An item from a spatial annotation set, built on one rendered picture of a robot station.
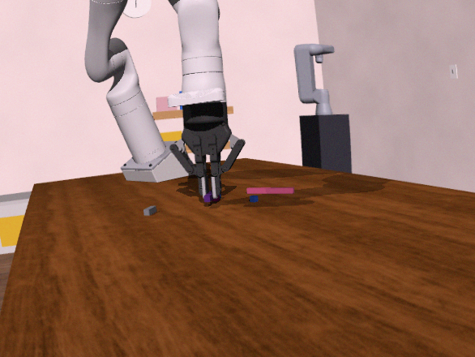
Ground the purple rod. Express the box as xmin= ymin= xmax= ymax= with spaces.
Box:
xmin=204 ymin=190 xmax=213 ymax=202

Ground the pink rod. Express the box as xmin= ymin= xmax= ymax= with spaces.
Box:
xmin=246 ymin=187 xmax=294 ymax=194

